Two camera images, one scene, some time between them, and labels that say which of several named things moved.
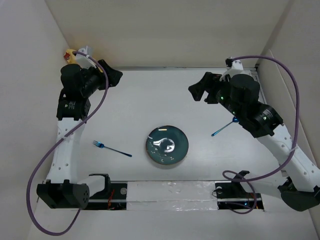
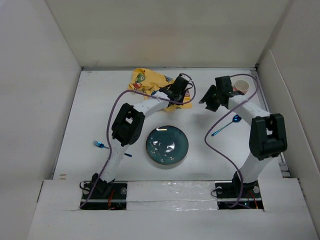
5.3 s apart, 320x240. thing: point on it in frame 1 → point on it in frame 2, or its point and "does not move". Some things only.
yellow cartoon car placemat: [69, 56] → [145, 81]
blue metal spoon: [234, 120] does not move
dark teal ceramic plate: [167, 144] does not move
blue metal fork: [101, 145] does not move
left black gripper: [113, 75] → [180, 101]
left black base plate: [113, 197] does not move
